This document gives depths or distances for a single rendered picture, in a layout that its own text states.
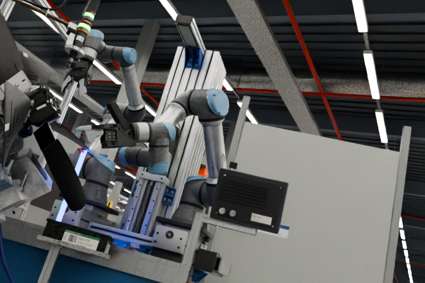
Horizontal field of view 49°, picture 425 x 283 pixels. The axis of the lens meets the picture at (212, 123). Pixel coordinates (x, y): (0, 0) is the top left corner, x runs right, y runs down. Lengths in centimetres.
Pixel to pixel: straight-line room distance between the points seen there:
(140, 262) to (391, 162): 212
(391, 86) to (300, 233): 705
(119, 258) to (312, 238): 169
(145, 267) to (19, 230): 53
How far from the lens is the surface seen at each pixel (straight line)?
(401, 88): 995
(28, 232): 197
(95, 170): 231
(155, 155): 171
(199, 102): 196
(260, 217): 172
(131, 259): 179
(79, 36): 175
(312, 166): 331
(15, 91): 130
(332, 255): 321
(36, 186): 166
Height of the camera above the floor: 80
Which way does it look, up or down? 19 degrees up
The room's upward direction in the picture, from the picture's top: 16 degrees clockwise
